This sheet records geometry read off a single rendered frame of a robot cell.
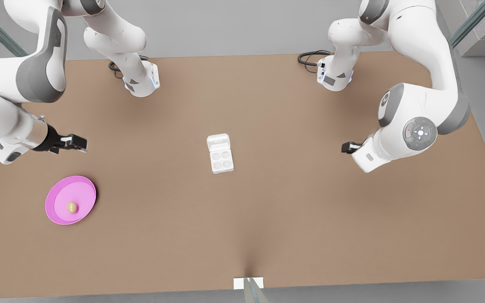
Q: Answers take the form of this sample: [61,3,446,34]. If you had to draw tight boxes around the white egg box base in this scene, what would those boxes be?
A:
[209,148,235,175]

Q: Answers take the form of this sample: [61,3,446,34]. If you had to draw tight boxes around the pink plate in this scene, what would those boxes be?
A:
[45,175,97,226]

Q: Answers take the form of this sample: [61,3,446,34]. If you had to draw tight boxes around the black cable loop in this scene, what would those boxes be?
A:
[297,50,332,74]
[108,55,150,79]

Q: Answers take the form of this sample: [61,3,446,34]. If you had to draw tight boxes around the white frame post foot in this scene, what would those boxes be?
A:
[233,277,265,290]

